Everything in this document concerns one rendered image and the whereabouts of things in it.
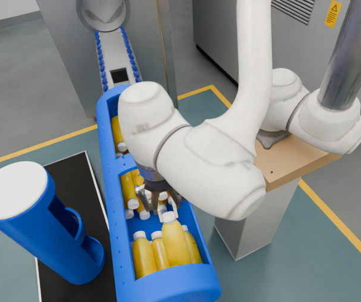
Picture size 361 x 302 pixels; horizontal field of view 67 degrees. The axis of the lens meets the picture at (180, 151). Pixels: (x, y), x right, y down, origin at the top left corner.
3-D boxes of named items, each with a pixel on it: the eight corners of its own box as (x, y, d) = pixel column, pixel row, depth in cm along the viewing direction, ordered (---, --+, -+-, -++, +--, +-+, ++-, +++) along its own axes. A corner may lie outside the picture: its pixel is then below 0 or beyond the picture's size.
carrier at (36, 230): (82, 295, 165) (115, 256, 179) (-1, 235, 98) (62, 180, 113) (53, 267, 177) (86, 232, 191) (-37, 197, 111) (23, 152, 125)
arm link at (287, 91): (265, 98, 118) (273, 54, 101) (303, 117, 109) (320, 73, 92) (242, 119, 112) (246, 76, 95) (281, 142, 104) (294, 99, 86)
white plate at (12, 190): (-2, 232, 98) (0, 233, 99) (60, 179, 112) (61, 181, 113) (-38, 195, 110) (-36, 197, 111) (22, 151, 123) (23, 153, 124)
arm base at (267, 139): (263, 100, 125) (265, 91, 121) (300, 130, 113) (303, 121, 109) (231, 118, 121) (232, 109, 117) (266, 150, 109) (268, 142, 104)
